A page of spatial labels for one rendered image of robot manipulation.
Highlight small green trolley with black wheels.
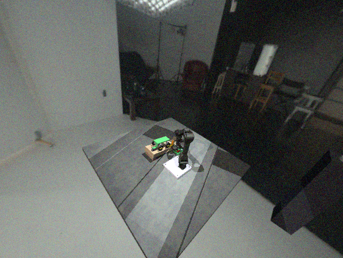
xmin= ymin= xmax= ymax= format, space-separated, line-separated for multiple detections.
xmin=152 ymin=137 xmax=170 ymax=151

